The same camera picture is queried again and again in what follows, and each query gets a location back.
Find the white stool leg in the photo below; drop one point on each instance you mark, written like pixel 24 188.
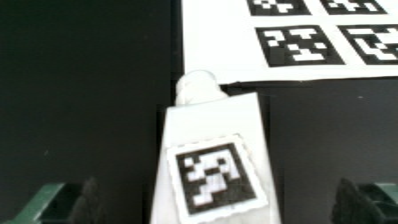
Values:
pixel 214 186

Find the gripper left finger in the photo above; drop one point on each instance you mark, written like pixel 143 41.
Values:
pixel 64 204

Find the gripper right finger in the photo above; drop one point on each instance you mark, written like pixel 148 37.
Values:
pixel 366 203

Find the white marker sheet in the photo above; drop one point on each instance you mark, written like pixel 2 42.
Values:
pixel 278 40

